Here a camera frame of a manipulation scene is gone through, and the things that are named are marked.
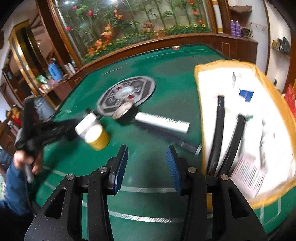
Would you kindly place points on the black pen white tip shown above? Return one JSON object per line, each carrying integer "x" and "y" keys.
{"x": 233, "y": 147}

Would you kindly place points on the purple bottle pair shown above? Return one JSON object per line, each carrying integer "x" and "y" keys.
{"x": 235, "y": 28}

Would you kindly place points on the long black tube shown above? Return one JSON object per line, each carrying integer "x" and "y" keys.
{"x": 218, "y": 138}

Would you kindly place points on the round mahjong control panel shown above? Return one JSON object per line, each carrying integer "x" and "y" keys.
{"x": 135, "y": 89}

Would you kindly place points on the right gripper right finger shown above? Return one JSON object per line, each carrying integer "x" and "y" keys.
{"x": 190, "y": 182}

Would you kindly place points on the white tube blue print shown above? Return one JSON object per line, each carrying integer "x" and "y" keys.
{"x": 163, "y": 122}

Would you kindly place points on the person left hand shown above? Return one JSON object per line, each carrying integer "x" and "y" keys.
{"x": 21, "y": 158}

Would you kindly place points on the black tape roll white core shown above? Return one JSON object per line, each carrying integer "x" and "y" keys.
{"x": 125, "y": 113}

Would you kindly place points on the flower display glass case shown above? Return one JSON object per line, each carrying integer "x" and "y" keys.
{"x": 96, "y": 28}

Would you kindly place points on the white and blue carton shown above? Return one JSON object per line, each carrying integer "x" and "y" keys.
{"x": 247, "y": 95}

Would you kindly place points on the yellow bottle white lid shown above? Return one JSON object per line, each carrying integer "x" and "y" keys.
{"x": 97, "y": 137}

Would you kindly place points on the blue water jug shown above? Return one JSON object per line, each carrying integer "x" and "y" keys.
{"x": 55, "y": 72}

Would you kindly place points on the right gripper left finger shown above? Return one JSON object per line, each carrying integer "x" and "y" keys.
{"x": 104, "y": 181}

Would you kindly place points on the white power adapter plug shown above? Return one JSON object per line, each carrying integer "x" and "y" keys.
{"x": 88, "y": 121}

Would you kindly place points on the yellow storage box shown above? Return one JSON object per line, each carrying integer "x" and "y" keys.
{"x": 264, "y": 165}

